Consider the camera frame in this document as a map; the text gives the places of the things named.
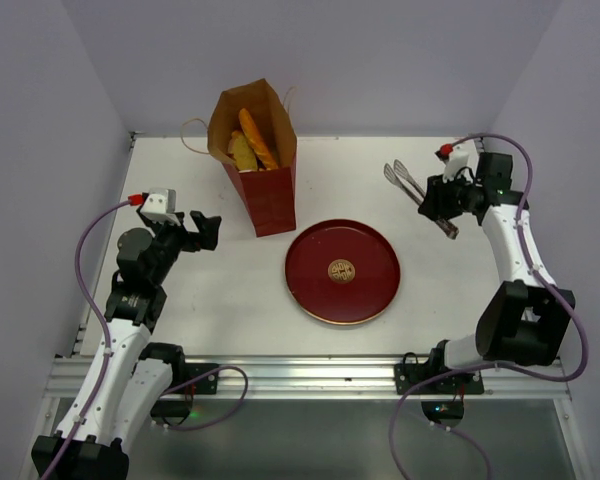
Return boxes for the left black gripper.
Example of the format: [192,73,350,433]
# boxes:
[144,210,220,285]

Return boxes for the metal tongs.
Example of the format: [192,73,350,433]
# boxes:
[383,159,459,240]

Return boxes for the red paper bag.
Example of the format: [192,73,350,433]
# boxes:
[187,79,297,237]

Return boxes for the sliced bread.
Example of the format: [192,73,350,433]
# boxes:
[228,130,258,172]

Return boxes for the long twisted bread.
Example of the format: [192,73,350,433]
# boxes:
[238,108,279,170]

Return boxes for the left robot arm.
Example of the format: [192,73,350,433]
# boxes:
[31,211,221,479]

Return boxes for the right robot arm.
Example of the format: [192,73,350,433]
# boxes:
[409,144,575,393]

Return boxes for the red round plate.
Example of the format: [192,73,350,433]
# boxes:
[284,219,401,326]

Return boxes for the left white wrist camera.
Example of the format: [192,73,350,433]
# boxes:
[128,188,179,224]

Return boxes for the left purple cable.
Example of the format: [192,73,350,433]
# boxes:
[40,197,134,480]

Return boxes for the purple cable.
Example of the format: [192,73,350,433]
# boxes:
[387,132,590,480]
[40,197,134,480]

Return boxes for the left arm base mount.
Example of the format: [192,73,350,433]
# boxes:
[150,363,218,426]

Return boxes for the aluminium rail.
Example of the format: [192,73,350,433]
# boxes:
[43,355,571,400]

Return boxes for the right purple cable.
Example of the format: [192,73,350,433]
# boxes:
[387,132,590,480]

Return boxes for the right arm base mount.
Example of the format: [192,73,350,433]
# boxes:
[394,347,485,428]

